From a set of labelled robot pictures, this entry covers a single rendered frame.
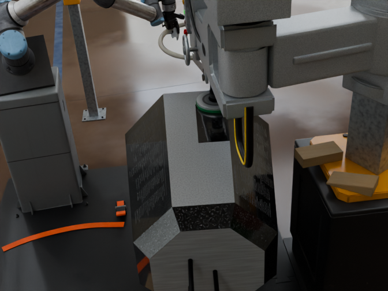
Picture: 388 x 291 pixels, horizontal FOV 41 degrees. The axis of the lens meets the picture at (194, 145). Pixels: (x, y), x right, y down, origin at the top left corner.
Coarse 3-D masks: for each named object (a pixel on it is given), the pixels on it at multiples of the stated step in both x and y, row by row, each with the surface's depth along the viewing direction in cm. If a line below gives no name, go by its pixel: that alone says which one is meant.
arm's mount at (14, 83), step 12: (36, 36) 318; (36, 48) 316; (0, 60) 311; (36, 60) 315; (48, 60) 316; (0, 72) 310; (36, 72) 314; (48, 72) 315; (0, 84) 308; (12, 84) 309; (24, 84) 311; (36, 84) 312; (48, 84) 313
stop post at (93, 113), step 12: (72, 0) 395; (72, 12) 402; (72, 24) 407; (84, 36) 418; (84, 48) 419; (84, 60) 424; (84, 72) 430; (84, 84) 435; (96, 108) 449; (84, 120) 448; (96, 120) 448
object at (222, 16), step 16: (208, 0) 181; (224, 0) 166; (240, 0) 167; (256, 0) 168; (272, 0) 169; (288, 0) 170; (224, 16) 169; (240, 16) 170; (256, 16) 171; (272, 16) 172; (288, 16) 173
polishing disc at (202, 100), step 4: (204, 92) 287; (208, 92) 287; (200, 96) 283; (204, 96) 283; (208, 96) 283; (196, 100) 280; (200, 100) 279; (204, 100) 279; (208, 100) 279; (200, 104) 276; (204, 104) 276; (208, 104) 276; (212, 104) 275; (216, 104) 275; (204, 108) 274; (208, 108) 272; (212, 108) 272; (216, 108) 272
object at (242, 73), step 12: (252, 48) 186; (264, 48) 188; (228, 60) 190; (240, 60) 187; (252, 60) 188; (264, 60) 191; (228, 72) 192; (240, 72) 190; (252, 72) 190; (264, 72) 194; (228, 84) 195; (240, 84) 193; (252, 84) 193; (264, 84) 197; (240, 96) 197
